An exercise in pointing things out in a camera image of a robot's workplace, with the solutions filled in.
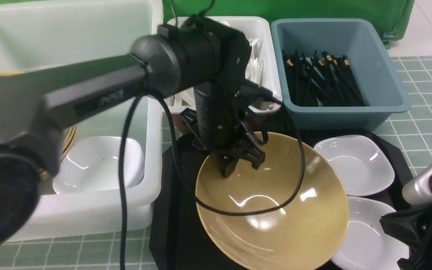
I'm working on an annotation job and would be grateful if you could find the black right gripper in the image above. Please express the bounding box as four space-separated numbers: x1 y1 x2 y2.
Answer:
379 203 432 270

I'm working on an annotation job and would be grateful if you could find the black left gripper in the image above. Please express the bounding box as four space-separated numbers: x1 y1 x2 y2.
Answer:
180 82 267 179

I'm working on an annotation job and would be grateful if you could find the white sauce dish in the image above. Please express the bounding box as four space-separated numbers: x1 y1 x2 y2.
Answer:
313 135 395 197
331 196 410 270

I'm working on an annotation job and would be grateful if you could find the tan noodle bowl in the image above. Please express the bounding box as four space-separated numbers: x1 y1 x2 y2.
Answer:
195 132 350 270

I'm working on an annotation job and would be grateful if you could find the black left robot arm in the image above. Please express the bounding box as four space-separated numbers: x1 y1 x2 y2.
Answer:
0 14 272 245

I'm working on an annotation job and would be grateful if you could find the bottom stacked tan bowl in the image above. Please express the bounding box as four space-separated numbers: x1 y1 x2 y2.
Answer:
38 125 78 182

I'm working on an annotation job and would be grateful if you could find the white spoon with red label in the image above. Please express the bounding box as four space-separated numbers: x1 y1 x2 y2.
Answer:
252 99 274 111

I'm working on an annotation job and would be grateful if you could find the white spoon bin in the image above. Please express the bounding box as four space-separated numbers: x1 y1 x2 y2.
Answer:
165 16 282 134

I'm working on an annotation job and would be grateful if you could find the green checkered table mat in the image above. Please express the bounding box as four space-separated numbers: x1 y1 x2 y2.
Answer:
0 55 432 270

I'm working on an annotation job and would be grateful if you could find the bundle of black chopsticks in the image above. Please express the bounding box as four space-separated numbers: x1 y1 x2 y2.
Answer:
282 51 368 107

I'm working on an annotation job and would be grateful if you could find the large translucent white tub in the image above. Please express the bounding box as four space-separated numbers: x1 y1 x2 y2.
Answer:
0 0 164 242

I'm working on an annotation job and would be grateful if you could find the blue-grey chopstick bin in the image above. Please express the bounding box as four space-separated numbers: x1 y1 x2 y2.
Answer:
270 18 412 131

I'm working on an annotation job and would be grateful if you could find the metal clamp on backdrop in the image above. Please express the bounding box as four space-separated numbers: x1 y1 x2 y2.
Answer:
381 31 398 44

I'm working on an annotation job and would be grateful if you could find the green backdrop cloth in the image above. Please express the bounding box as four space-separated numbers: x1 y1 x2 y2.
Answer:
153 0 414 56

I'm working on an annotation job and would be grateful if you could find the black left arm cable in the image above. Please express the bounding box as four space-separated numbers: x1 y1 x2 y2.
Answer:
118 88 306 270

